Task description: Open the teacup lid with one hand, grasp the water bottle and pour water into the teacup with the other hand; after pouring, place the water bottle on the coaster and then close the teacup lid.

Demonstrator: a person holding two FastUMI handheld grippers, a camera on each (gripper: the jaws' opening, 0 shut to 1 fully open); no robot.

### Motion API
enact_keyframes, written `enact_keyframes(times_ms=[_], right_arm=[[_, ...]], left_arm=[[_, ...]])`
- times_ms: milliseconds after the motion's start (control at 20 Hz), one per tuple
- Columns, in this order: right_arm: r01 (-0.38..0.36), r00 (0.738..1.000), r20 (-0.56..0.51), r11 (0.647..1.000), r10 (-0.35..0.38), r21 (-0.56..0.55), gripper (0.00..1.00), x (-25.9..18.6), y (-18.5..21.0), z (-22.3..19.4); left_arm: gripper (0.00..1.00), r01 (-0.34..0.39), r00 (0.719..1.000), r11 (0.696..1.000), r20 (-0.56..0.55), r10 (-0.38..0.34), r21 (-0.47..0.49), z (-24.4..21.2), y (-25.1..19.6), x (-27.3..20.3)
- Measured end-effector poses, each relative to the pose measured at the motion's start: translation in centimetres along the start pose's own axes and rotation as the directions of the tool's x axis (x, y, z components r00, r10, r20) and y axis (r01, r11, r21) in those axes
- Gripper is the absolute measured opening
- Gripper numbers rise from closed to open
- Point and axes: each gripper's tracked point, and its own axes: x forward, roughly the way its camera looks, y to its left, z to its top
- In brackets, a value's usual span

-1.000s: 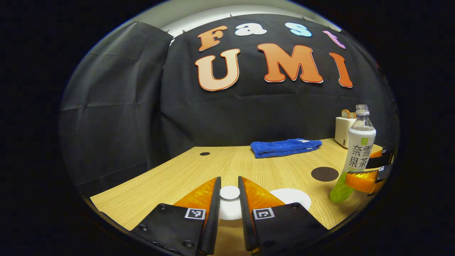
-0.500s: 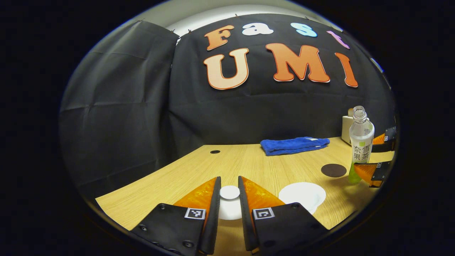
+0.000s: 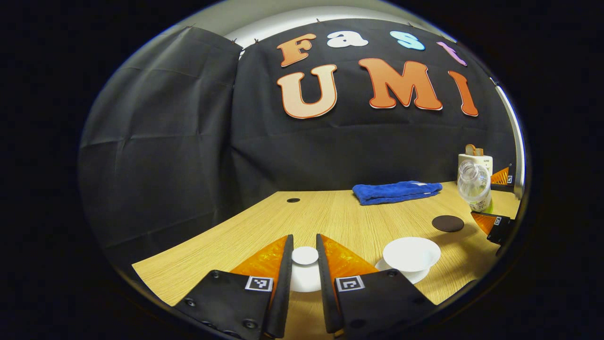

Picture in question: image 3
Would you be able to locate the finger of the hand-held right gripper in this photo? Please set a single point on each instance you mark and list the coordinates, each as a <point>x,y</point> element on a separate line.
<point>501,178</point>
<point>495,226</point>

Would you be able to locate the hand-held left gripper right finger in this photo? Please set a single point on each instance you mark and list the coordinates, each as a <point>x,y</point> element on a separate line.
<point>324,283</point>

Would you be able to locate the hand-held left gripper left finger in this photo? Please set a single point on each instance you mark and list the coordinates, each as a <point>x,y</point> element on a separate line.
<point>283,283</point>

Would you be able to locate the clear green label water bottle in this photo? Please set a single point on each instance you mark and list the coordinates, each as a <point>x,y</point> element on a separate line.
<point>473,186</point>

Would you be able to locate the white teacup lid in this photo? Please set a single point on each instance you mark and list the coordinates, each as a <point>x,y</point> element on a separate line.
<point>305,255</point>

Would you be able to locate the dark brown round coaster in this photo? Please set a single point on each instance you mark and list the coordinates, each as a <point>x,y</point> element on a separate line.
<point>448,223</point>

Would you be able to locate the white teacup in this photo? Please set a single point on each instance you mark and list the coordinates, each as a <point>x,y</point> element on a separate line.
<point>410,252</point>

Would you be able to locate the white toaster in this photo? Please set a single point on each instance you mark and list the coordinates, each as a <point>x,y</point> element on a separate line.
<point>486,163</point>

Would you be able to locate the white saucer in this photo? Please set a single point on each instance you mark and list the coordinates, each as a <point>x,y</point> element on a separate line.
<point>417,276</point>

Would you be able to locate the blue towel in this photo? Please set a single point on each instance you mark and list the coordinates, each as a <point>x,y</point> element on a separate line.
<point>396,191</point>

